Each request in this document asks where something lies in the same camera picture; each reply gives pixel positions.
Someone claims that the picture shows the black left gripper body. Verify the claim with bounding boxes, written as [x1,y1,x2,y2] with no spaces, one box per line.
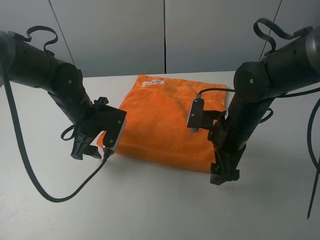
[73,96,109,145]

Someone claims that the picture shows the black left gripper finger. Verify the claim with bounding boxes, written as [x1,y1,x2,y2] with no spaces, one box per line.
[83,144,102,159]
[70,133,92,160]

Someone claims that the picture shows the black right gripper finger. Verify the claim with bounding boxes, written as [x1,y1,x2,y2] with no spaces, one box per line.
[224,164,240,182]
[210,163,226,186]

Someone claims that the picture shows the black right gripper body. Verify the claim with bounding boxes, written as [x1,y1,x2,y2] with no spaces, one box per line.
[207,111,248,173]

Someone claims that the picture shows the orange microfiber towel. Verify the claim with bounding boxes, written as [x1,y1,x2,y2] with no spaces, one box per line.
[98,74,228,174]

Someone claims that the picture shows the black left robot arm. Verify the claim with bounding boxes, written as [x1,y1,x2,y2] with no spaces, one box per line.
[0,25,102,160]

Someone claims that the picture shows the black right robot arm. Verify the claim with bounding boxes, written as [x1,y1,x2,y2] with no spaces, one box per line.
[208,18,320,185]

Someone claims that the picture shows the white towel label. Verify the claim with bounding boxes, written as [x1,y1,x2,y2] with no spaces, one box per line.
[141,79,165,87]

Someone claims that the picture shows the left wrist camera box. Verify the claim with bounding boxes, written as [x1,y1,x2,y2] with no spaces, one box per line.
[98,105,127,153]

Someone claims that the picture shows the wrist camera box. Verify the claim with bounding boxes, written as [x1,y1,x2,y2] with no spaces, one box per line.
[98,105,127,153]
[187,98,221,133]

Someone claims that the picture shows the black left camera cable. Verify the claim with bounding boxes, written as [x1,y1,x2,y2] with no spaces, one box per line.
[0,61,111,204]

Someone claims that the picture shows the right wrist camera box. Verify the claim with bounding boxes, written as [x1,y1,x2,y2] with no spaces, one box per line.
[187,98,221,133]

